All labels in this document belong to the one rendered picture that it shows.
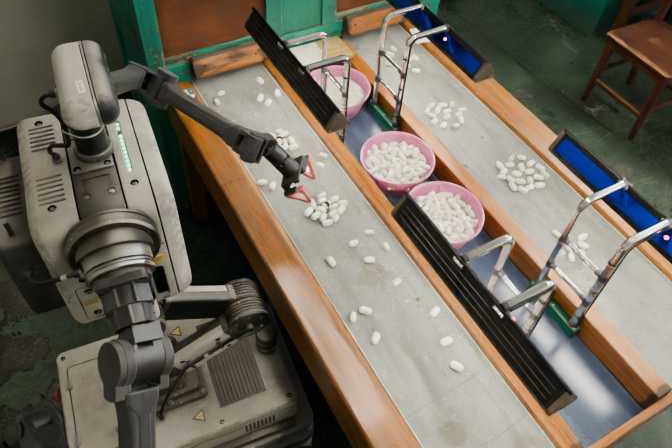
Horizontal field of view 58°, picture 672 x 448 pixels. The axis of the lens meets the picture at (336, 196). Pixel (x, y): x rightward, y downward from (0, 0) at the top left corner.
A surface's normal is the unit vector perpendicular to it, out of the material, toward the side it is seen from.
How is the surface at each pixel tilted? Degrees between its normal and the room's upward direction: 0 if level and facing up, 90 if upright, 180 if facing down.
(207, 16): 90
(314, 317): 0
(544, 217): 0
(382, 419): 0
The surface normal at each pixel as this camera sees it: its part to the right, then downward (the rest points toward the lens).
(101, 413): 0.05, -0.66
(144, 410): 0.76, -0.04
